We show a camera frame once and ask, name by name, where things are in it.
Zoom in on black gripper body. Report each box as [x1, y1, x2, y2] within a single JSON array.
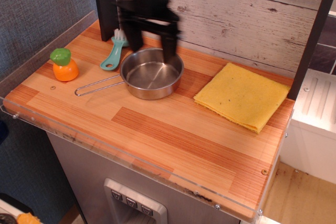
[[115, 0, 183, 37]]

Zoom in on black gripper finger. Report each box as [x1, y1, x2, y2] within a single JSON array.
[[161, 34, 179, 63], [121, 21, 143, 51]]

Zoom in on yellow rag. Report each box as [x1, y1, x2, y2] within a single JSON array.
[[194, 63, 290, 134]]

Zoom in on teal dish brush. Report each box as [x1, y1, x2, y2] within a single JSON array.
[[100, 29, 129, 71]]

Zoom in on stainless steel saucepan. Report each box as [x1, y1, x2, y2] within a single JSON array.
[[75, 48, 184, 100]]

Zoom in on orange toy carrot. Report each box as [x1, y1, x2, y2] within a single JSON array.
[[50, 48, 79, 82]]

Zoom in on silver toy fridge cabinet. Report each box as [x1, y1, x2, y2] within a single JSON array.
[[47, 133, 240, 223]]

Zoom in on white toy sink unit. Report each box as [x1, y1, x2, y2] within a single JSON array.
[[280, 69, 335, 183]]

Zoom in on clear acrylic front guard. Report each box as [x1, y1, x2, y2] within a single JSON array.
[[4, 93, 294, 221]]

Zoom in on orange object bottom left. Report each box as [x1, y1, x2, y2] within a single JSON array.
[[16, 212, 41, 224]]

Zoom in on dark left vertical post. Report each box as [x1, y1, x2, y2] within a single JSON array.
[[96, 0, 119, 41]]

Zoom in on dark vertical post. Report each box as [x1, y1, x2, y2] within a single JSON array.
[[288, 0, 333, 100], [96, 0, 119, 41]]

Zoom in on dark right vertical post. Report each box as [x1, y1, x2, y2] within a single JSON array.
[[288, 0, 333, 100]]

